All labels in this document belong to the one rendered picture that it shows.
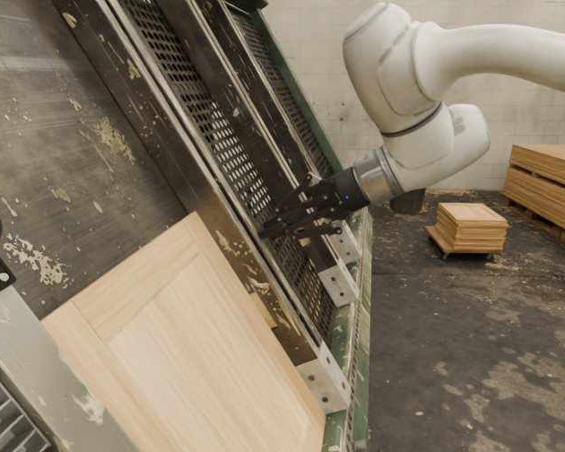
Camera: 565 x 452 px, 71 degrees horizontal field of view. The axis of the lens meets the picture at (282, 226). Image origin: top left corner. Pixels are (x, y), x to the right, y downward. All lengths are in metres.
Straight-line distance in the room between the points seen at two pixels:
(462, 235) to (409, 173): 3.13
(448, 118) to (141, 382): 0.55
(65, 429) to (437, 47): 0.57
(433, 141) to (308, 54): 5.19
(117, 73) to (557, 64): 0.62
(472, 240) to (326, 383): 3.14
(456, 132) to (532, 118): 5.95
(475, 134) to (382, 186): 0.15
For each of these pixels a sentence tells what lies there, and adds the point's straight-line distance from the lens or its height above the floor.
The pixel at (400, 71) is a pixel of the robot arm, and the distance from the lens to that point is 0.58.
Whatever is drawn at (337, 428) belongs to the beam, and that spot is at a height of 0.90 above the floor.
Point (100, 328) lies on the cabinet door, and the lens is 0.49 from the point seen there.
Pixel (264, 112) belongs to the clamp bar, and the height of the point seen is 1.42.
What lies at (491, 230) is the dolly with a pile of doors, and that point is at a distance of 3.87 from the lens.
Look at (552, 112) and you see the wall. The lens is 6.73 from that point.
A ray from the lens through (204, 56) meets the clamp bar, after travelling 1.14.
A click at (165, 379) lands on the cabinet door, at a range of 0.54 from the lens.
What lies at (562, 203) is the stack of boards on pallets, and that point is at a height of 0.37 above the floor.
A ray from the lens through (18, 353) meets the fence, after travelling 0.41.
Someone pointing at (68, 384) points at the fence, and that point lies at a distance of 0.43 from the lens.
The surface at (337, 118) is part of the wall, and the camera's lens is 5.82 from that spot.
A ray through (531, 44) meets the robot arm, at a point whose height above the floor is 1.56.
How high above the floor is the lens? 1.53
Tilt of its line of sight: 20 degrees down
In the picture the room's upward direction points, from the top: straight up
